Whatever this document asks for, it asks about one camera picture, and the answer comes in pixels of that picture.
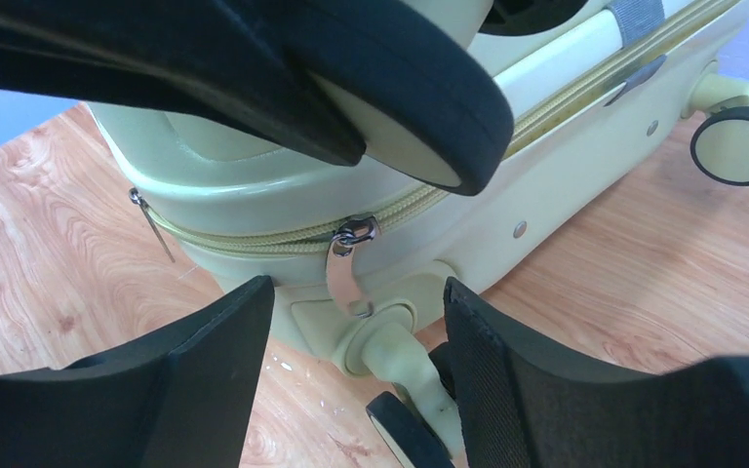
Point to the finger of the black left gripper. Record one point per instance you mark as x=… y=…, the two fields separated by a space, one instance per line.
x=218 y=60

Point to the cream suitcase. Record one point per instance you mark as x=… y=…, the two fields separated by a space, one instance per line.
x=488 y=125

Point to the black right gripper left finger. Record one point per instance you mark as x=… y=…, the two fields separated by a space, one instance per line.
x=179 y=396

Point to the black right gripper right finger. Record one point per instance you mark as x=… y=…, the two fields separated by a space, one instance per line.
x=527 y=400

